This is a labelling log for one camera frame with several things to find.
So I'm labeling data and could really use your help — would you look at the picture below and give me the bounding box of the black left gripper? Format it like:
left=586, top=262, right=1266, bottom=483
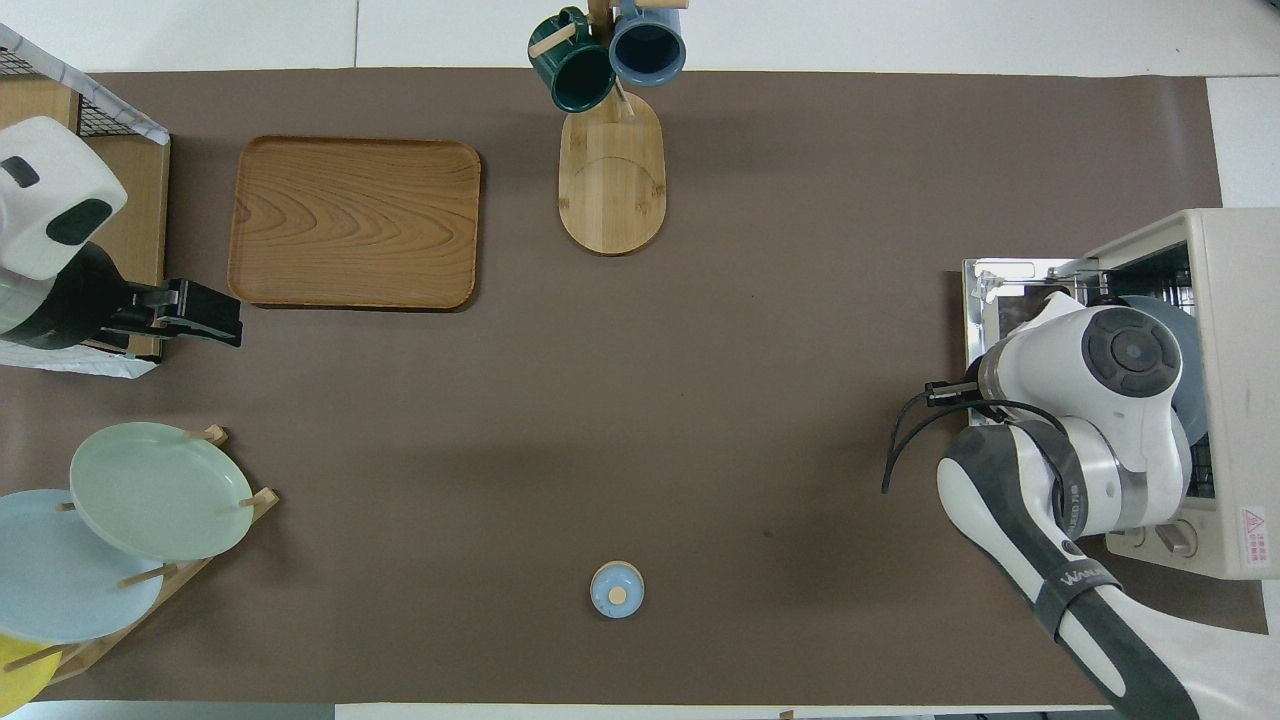
left=100, top=280, right=244, bottom=349

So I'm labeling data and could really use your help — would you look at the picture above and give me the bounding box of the dark green mug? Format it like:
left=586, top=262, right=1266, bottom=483
left=528, top=8, right=616, bottom=113

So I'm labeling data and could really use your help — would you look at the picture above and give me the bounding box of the stepped wooden shelf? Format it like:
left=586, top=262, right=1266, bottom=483
left=0, top=75, right=171, bottom=359

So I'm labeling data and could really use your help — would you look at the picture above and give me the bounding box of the wooden mug tree stand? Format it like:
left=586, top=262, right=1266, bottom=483
left=528, top=0, right=691, bottom=256

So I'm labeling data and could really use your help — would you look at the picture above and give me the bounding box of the wooden plate rack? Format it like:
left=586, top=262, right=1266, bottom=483
left=0, top=425, right=279, bottom=686

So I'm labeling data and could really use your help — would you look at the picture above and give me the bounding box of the blue mug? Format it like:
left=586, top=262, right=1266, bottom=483
left=608, top=0, right=687, bottom=88

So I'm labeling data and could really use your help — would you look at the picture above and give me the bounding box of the light blue ceramic plate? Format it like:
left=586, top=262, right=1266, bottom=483
left=0, top=489, right=166, bottom=645
left=1120, top=295, right=1209, bottom=448

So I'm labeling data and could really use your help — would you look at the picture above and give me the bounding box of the beige toaster oven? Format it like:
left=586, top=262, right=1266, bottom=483
left=1085, top=208, right=1280, bottom=581

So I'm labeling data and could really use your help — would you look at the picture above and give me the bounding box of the yellow ceramic plate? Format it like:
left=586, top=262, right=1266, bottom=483
left=0, top=633, right=61, bottom=716

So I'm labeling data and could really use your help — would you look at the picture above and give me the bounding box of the brown table mat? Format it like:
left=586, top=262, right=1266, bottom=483
left=0, top=68, right=1271, bottom=706

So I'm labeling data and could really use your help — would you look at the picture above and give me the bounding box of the black wire basket white liner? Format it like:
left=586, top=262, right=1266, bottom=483
left=0, top=22, right=171, bottom=379

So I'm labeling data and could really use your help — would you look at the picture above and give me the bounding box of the rectangular wooden tray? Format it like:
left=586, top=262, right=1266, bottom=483
left=228, top=136, right=482, bottom=312

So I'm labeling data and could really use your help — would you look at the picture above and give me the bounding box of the pale green ceramic plate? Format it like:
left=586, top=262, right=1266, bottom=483
left=69, top=422, right=253, bottom=562

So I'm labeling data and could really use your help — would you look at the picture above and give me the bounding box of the glass oven door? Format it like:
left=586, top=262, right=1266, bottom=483
left=963, top=258, right=1101, bottom=376

